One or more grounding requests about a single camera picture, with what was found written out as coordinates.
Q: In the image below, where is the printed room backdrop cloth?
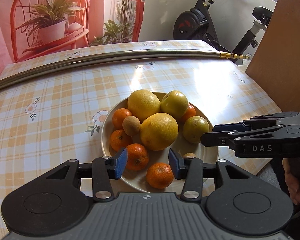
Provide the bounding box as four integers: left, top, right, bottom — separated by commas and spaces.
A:
0, 0, 145, 78

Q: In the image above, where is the green apple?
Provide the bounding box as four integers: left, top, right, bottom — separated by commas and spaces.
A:
183, 116, 210, 144
160, 90, 189, 119

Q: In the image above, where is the black exercise bike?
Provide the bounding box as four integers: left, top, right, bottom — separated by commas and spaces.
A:
173, 0, 273, 55

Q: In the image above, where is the brown longan fruit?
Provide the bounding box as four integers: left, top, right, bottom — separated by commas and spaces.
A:
122, 116, 141, 136

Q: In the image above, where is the large yellow grapefruit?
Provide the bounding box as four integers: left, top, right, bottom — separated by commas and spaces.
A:
140, 113, 179, 151

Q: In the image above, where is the wooden board panel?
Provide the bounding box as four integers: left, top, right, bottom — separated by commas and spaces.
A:
245, 0, 300, 112

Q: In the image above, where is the person's right hand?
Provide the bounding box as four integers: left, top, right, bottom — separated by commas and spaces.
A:
282, 158, 300, 205

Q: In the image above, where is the lemon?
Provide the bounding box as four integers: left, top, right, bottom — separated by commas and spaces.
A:
127, 89, 160, 122

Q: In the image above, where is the telescopic metal pole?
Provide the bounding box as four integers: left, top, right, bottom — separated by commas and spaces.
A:
0, 49, 250, 91

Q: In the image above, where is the beige fruit bowl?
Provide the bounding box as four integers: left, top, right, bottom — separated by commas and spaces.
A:
101, 99, 219, 194

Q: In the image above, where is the tangerine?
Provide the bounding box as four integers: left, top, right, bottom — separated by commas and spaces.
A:
126, 143, 149, 171
110, 129, 133, 152
180, 104, 196, 123
112, 108, 132, 129
146, 163, 174, 189

